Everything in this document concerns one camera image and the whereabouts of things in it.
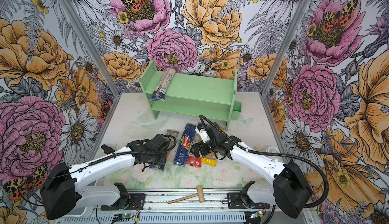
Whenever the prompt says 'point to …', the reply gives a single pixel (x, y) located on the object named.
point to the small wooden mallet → (200, 193)
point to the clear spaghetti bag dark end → (160, 92)
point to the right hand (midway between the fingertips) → (199, 152)
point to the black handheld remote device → (107, 149)
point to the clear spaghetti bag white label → (159, 163)
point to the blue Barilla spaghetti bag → (185, 145)
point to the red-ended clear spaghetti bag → (192, 160)
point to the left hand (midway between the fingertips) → (160, 162)
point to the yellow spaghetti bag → (209, 159)
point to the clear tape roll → (272, 149)
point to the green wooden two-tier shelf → (211, 97)
